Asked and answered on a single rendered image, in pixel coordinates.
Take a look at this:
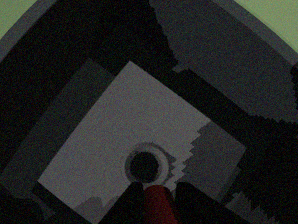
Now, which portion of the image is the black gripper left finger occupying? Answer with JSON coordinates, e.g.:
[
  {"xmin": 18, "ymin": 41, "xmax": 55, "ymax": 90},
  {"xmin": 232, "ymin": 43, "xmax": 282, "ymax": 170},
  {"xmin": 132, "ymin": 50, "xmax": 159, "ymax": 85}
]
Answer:
[{"xmin": 98, "ymin": 183, "xmax": 145, "ymax": 224}]

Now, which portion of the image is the grey flat plate with hole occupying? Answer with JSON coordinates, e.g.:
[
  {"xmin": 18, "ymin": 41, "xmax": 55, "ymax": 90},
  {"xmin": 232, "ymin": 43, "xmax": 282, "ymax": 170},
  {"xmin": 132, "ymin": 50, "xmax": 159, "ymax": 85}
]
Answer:
[{"xmin": 37, "ymin": 60, "xmax": 246, "ymax": 224}]

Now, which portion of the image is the dark red peg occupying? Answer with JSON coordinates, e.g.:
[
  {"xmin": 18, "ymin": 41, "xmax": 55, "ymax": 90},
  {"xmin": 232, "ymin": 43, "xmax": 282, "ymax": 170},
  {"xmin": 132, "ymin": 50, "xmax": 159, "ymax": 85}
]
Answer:
[{"xmin": 144, "ymin": 185, "xmax": 182, "ymax": 224}]

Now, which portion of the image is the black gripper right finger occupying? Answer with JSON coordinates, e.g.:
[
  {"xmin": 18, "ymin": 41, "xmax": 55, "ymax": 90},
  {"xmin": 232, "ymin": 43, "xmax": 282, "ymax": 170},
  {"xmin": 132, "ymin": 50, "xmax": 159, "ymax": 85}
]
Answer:
[{"xmin": 176, "ymin": 183, "xmax": 250, "ymax": 224}]

